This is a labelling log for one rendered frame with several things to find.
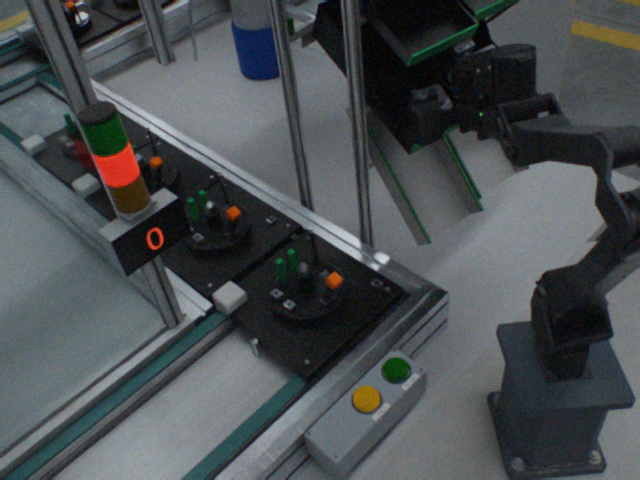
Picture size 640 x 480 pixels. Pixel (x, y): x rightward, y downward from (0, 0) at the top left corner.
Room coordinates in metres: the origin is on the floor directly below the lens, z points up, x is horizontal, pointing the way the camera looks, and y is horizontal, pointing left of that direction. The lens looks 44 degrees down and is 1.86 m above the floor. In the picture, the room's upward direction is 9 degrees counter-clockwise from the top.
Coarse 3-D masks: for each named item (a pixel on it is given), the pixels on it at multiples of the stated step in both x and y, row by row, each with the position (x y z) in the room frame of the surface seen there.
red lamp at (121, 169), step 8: (128, 144) 0.74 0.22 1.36; (128, 152) 0.73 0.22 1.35; (96, 160) 0.72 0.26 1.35; (104, 160) 0.71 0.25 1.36; (112, 160) 0.71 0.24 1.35; (120, 160) 0.72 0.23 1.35; (128, 160) 0.72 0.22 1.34; (104, 168) 0.72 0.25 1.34; (112, 168) 0.71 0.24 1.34; (120, 168) 0.72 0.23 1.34; (128, 168) 0.72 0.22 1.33; (136, 168) 0.73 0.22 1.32; (104, 176) 0.72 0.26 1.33; (112, 176) 0.71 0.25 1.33; (120, 176) 0.71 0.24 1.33; (128, 176) 0.72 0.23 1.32; (136, 176) 0.73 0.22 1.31; (112, 184) 0.72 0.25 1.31; (120, 184) 0.71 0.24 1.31
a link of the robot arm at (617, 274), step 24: (624, 192) 0.43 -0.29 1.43; (600, 240) 0.46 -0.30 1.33; (576, 264) 0.49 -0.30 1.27; (600, 264) 0.45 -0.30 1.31; (624, 264) 0.43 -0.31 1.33; (552, 288) 0.51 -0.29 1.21; (576, 288) 0.48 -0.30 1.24; (600, 288) 0.46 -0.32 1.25; (552, 312) 0.49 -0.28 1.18; (576, 312) 0.48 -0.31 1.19; (600, 312) 0.49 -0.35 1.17
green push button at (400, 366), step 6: (390, 360) 0.60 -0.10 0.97; (396, 360) 0.60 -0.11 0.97; (402, 360) 0.60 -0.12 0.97; (384, 366) 0.59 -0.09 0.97; (390, 366) 0.59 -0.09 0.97; (396, 366) 0.59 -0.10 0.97; (402, 366) 0.59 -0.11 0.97; (384, 372) 0.58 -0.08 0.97; (390, 372) 0.58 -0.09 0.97; (396, 372) 0.58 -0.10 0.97; (402, 372) 0.57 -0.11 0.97; (408, 372) 0.58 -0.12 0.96; (390, 378) 0.57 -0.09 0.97; (396, 378) 0.57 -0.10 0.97; (402, 378) 0.57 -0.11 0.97
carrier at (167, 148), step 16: (160, 144) 1.29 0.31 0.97; (144, 160) 1.15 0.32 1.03; (176, 160) 1.22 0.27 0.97; (192, 160) 1.21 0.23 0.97; (144, 176) 1.14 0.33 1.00; (176, 176) 1.14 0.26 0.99; (192, 176) 1.15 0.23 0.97; (208, 176) 1.14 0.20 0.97; (176, 192) 1.11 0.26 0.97; (192, 192) 1.10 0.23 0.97
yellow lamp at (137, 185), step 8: (128, 184) 0.72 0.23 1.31; (136, 184) 0.72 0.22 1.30; (144, 184) 0.74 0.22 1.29; (112, 192) 0.72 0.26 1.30; (120, 192) 0.71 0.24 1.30; (128, 192) 0.71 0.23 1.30; (136, 192) 0.72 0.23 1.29; (144, 192) 0.73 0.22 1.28; (120, 200) 0.71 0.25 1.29; (128, 200) 0.71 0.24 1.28; (136, 200) 0.72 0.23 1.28; (144, 200) 0.72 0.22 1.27; (120, 208) 0.72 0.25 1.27; (128, 208) 0.71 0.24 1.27; (136, 208) 0.72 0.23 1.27
